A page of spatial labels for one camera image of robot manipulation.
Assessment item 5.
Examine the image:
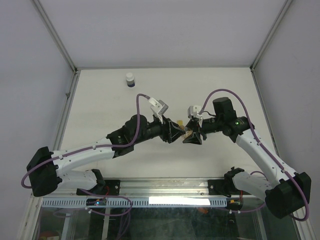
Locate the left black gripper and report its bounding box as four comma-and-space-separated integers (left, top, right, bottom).
132, 114, 186, 145

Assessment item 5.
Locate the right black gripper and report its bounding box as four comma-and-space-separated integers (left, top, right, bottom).
182, 116, 224, 145

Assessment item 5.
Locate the clear orange pill bottle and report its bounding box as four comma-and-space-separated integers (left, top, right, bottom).
181, 127, 193, 139

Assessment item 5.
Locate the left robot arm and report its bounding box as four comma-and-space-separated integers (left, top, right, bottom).
26, 114, 185, 197

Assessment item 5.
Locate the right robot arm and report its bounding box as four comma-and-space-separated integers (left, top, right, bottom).
183, 97, 312, 219

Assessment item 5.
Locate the white cap pill bottle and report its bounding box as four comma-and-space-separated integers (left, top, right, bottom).
125, 72, 136, 88

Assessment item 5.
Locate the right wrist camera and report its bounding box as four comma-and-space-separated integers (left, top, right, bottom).
187, 105, 203, 127

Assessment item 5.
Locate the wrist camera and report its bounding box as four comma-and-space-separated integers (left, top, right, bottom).
187, 105, 203, 127
148, 97, 169, 124

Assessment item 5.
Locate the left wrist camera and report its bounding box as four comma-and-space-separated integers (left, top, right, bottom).
148, 97, 169, 124

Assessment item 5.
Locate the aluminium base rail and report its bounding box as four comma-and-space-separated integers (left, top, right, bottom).
30, 176, 301, 199

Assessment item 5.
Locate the right black mount plate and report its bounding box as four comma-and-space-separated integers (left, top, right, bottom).
207, 178, 241, 198

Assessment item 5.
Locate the black mount plate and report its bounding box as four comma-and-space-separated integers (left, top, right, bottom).
207, 178, 241, 198
86, 179, 121, 196

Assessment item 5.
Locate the left black mount plate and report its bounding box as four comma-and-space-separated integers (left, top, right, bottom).
86, 179, 121, 196

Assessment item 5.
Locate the white slotted cable duct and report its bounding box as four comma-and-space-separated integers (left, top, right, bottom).
41, 196, 227, 209

